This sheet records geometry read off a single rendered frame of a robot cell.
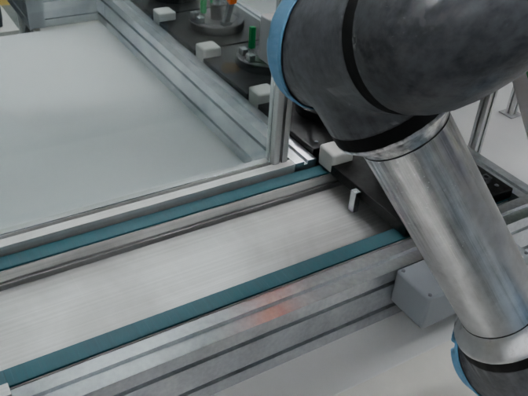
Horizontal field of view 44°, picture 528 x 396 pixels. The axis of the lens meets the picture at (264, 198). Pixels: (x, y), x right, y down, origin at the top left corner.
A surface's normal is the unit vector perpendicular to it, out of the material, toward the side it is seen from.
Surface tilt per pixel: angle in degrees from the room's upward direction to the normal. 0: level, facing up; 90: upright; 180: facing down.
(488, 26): 76
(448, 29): 72
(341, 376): 0
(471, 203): 68
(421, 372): 0
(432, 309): 90
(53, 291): 0
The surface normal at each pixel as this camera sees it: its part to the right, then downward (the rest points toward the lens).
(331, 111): -0.61, 0.67
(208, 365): 0.51, 0.52
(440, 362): 0.06, -0.81
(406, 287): -0.86, 0.25
